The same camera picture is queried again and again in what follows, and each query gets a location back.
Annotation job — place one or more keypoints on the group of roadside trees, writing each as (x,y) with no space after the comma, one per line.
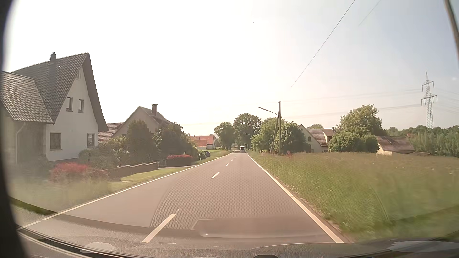
(247,130)

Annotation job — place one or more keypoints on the red-roofed building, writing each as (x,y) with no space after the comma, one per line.
(207,140)

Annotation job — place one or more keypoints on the wooden pole with street lamp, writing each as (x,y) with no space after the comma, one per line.
(279,129)

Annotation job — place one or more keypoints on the grey asphalt road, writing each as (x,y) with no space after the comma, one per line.
(229,186)

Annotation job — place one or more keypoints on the red flowering bush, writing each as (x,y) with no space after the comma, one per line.
(73,171)
(179,159)

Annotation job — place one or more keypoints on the dark green garden trees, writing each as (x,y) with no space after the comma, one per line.
(157,141)

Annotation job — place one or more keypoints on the white house with brown roof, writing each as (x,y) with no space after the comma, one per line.
(315,138)

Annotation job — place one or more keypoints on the beige house with chimney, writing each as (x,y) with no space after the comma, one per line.
(143,116)

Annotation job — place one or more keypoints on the grass verge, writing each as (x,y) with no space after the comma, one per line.
(143,176)

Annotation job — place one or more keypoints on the road markings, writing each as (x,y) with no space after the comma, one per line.
(159,228)

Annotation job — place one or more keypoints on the car's own bonnet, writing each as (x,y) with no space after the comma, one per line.
(251,251)

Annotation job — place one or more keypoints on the large round green tree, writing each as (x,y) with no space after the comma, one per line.
(358,129)

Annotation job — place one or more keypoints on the grass field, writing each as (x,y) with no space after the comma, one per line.
(358,182)

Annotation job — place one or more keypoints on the white house with dark roof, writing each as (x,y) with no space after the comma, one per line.
(68,122)

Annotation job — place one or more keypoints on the low building with brown roof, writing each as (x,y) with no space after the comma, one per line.
(394,144)

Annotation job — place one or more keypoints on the steel lattice pylon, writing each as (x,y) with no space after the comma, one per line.
(429,104)

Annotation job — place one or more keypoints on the row of trees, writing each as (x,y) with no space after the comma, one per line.
(434,141)

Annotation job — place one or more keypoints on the low brick garden wall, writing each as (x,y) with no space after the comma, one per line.
(131,169)

